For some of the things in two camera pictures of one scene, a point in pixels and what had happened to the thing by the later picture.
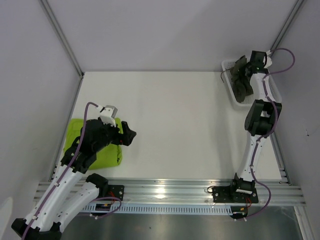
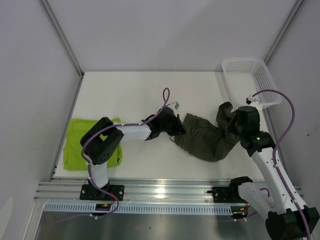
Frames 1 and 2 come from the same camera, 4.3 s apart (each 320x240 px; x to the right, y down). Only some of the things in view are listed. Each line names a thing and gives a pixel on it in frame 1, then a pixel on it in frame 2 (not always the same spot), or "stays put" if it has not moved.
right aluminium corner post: [295, 10] stays put
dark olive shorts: [241, 82] → [207, 141]
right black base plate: [229, 194] stays put
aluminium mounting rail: [282, 192] stays put
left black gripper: [128, 135] → [179, 130]
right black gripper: [248, 63] → [230, 128]
